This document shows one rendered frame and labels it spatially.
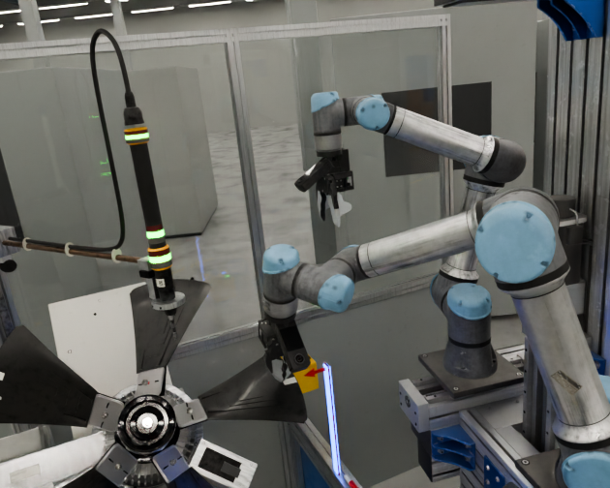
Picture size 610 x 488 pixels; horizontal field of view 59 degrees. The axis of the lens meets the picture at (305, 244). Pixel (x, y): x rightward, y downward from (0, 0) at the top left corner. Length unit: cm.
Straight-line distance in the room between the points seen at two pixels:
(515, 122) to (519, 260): 304
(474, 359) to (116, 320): 99
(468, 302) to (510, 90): 250
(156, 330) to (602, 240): 102
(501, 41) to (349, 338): 230
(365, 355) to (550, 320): 147
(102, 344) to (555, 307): 113
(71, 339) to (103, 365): 11
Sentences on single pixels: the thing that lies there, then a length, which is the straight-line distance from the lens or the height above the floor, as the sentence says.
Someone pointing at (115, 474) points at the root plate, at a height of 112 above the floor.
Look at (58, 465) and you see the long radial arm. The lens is 140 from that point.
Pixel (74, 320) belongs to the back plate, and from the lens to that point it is 159.
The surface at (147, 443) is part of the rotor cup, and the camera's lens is 123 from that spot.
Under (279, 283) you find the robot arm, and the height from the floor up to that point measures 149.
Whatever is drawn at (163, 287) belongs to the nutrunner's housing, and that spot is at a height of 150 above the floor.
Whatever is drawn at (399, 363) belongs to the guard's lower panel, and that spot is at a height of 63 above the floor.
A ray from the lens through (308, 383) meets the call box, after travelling 164.
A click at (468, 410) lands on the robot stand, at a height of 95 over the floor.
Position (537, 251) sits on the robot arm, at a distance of 87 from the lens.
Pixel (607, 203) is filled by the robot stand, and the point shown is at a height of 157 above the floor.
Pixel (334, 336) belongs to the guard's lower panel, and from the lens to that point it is 222.
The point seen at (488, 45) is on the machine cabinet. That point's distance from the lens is 380.
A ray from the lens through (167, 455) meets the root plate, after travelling 129.
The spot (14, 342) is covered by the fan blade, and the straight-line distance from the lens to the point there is 131.
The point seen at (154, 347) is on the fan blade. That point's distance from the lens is 132.
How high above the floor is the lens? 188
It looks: 17 degrees down
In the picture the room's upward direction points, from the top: 6 degrees counter-clockwise
